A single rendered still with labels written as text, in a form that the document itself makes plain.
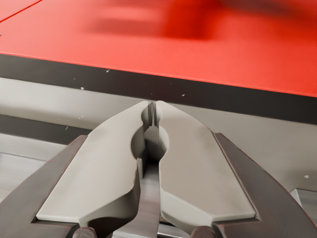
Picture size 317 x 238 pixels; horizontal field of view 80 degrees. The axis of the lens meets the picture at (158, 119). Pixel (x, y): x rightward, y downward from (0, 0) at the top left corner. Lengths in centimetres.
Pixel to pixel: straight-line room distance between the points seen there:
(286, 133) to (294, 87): 6
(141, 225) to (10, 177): 19
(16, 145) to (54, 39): 15
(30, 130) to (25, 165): 6
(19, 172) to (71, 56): 17
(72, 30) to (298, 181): 38
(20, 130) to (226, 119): 25
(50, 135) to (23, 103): 5
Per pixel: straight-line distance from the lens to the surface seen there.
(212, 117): 20
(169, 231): 52
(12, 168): 34
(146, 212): 26
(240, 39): 34
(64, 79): 23
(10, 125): 31
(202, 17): 40
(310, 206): 33
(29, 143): 29
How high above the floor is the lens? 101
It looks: 42 degrees down
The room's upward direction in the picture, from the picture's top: 166 degrees counter-clockwise
